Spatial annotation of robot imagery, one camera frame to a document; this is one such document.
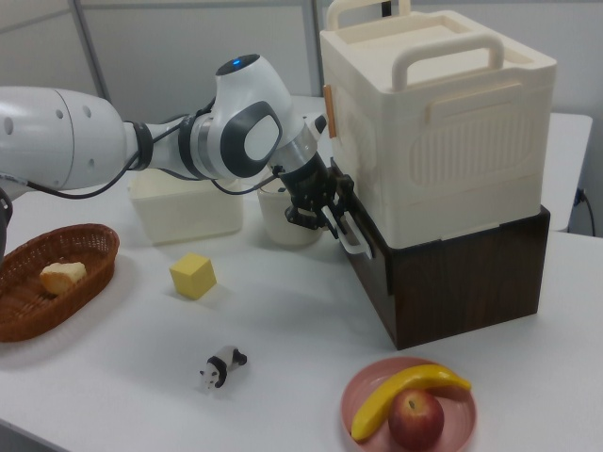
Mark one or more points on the red toy apple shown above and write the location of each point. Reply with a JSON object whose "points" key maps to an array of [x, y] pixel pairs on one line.
{"points": [[414, 419]]}

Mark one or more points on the yellow toy banana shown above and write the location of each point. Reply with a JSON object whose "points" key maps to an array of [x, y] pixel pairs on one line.
{"points": [[405, 381]]}

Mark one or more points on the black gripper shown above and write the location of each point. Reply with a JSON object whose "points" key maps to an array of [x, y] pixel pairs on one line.
{"points": [[306, 183]]}

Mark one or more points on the black stand pole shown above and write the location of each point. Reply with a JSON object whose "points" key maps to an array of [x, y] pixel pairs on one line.
{"points": [[386, 5]]}

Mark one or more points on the white plastic bin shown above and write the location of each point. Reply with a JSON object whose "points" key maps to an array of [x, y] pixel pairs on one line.
{"points": [[188, 221]]}

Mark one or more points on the panda toy figure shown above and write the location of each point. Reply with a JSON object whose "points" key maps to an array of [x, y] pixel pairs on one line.
{"points": [[221, 362]]}

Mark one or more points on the yellow cube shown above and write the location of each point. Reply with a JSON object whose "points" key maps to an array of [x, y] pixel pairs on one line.
{"points": [[193, 278]]}

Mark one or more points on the small beige trash can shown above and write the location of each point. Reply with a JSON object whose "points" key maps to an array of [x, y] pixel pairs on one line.
{"points": [[273, 221]]}

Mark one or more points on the pink plate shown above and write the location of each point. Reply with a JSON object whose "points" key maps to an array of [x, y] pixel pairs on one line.
{"points": [[461, 414]]}

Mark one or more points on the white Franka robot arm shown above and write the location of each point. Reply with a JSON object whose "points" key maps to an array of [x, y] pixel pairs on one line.
{"points": [[47, 136]]}

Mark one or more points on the piece of toy bread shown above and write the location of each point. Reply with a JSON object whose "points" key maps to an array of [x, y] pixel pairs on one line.
{"points": [[61, 275]]}

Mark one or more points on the brown wicker basket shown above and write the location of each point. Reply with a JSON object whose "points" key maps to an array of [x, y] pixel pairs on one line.
{"points": [[28, 311]]}

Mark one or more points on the cream plastic storage cabinet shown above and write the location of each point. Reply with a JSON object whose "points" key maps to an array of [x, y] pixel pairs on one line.
{"points": [[447, 155]]}

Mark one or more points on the dark wooden drawer housing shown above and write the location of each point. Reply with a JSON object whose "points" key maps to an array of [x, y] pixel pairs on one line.
{"points": [[471, 282]]}

